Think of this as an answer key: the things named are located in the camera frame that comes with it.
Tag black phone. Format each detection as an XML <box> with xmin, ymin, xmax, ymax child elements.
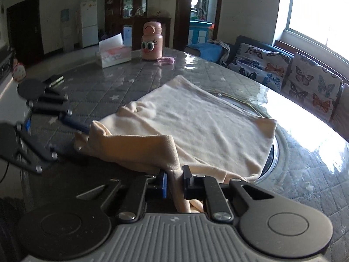
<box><xmin>42</xmin><ymin>74</ymin><xmax>65</xmax><ymax>87</ymax></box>

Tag grey garment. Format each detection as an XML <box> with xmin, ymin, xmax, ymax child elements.
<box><xmin>209</xmin><ymin>40</ymin><xmax>232</xmax><ymax>66</ymax></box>

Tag pink bottle strap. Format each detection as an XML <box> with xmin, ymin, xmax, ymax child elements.
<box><xmin>154</xmin><ymin>57</ymin><xmax>175</xmax><ymax>66</ymax></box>

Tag white refrigerator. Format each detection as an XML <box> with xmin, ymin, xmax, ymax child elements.
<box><xmin>79</xmin><ymin>0</ymin><xmax>99</xmax><ymax>48</ymax></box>

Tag dark wooden door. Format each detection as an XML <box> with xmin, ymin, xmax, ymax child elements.
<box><xmin>7</xmin><ymin>0</ymin><xmax>44</xmax><ymax>66</ymax></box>

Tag grey pillow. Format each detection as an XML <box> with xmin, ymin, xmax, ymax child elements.
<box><xmin>331</xmin><ymin>83</ymin><xmax>349</xmax><ymax>142</ymax></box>

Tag dark blue sofa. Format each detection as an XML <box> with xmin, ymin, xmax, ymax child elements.
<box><xmin>184</xmin><ymin>35</ymin><xmax>349</xmax><ymax>142</ymax></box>

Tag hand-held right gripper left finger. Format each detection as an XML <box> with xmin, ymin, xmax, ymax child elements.
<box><xmin>76</xmin><ymin>171</ymin><xmax>168</xmax><ymax>222</ymax></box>

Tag patterned round plush toy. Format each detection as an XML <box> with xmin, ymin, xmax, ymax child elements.
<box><xmin>12</xmin><ymin>59</ymin><xmax>27</xmax><ymax>82</ymax></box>

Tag blue cloth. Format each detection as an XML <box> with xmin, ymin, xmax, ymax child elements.
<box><xmin>187</xmin><ymin>43</ymin><xmax>225</xmax><ymax>62</ymax></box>

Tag dark wooden cabinet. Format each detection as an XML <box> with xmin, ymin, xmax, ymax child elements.
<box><xmin>105</xmin><ymin>0</ymin><xmax>172</xmax><ymax>52</ymax></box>

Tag pink cartoon face bottle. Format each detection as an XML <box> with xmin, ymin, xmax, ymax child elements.
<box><xmin>141</xmin><ymin>21</ymin><xmax>163</xmax><ymax>61</ymax></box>

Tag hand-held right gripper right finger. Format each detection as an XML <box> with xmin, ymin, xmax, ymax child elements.
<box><xmin>183</xmin><ymin>165</ymin><xmax>275</xmax><ymax>222</ymax></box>

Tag butterfly print cushion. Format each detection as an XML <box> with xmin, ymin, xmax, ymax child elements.
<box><xmin>282</xmin><ymin>52</ymin><xmax>343</xmax><ymax>122</ymax></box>
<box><xmin>228</xmin><ymin>43</ymin><xmax>293</xmax><ymax>92</ymax></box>

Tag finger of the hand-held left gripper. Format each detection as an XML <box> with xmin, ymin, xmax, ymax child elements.
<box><xmin>15</xmin><ymin>124</ymin><xmax>58</xmax><ymax>174</ymax></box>
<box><xmin>27</xmin><ymin>93</ymin><xmax>91</xmax><ymax>133</ymax></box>

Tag brown door frame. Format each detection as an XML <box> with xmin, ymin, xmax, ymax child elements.
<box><xmin>173</xmin><ymin>0</ymin><xmax>224</xmax><ymax>52</ymax></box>

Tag window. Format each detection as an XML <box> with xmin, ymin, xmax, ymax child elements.
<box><xmin>275</xmin><ymin>0</ymin><xmax>349</xmax><ymax>51</ymax></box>

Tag cream pants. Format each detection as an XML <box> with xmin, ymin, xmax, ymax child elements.
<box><xmin>74</xmin><ymin>75</ymin><xmax>278</xmax><ymax>213</ymax></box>

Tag blue plastic cabinet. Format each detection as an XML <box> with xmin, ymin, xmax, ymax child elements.
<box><xmin>189</xmin><ymin>20</ymin><xmax>214</xmax><ymax>44</ymax></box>

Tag white tissue box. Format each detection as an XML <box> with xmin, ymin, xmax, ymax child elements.
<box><xmin>95</xmin><ymin>33</ymin><xmax>132</xmax><ymax>69</ymax></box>

